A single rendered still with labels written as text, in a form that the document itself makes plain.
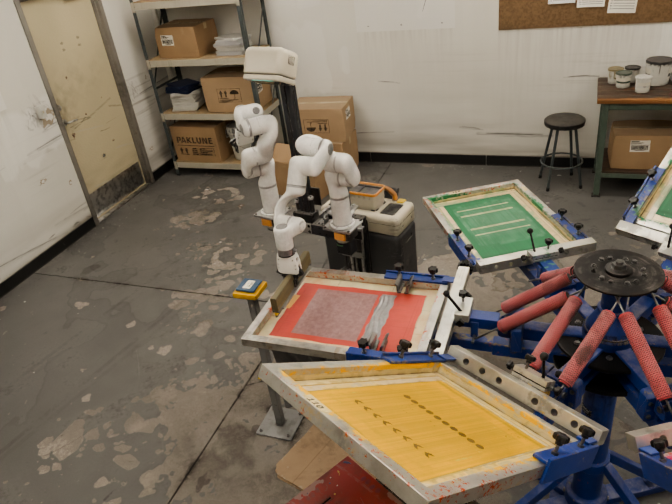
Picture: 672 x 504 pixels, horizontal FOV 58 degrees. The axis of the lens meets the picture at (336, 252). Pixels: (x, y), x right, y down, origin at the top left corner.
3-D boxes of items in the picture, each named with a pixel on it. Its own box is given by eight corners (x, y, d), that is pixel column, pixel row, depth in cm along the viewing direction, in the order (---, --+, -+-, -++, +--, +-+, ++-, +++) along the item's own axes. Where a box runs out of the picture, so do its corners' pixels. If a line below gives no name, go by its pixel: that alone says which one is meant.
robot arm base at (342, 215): (341, 213, 316) (337, 186, 308) (362, 217, 309) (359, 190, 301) (325, 227, 305) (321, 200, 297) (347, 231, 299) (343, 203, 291)
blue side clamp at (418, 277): (384, 287, 289) (383, 275, 285) (387, 281, 292) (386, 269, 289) (447, 294, 278) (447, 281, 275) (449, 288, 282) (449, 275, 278)
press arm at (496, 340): (311, 330, 280) (310, 320, 277) (316, 322, 285) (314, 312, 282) (604, 370, 237) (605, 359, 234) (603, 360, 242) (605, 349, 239)
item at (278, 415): (255, 434, 344) (219, 296, 295) (271, 406, 362) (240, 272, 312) (290, 441, 337) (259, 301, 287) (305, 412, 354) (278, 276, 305)
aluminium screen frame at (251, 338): (242, 345, 262) (240, 338, 260) (294, 271, 308) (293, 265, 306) (421, 373, 235) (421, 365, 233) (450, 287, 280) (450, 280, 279)
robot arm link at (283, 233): (288, 212, 267) (306, 215, 263) (292, 232, 273) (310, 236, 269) (269, 228, 257) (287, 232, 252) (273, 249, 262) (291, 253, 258)
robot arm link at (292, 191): (309, 186, 264) (304, 234, 267) (285, 183, 271) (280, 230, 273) (299, 185, 257) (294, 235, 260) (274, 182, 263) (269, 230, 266)
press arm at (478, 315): (455, 325, 250) (455, 316, 248) (457, 317, 255) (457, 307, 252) (498, 331, 244) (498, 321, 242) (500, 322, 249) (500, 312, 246)
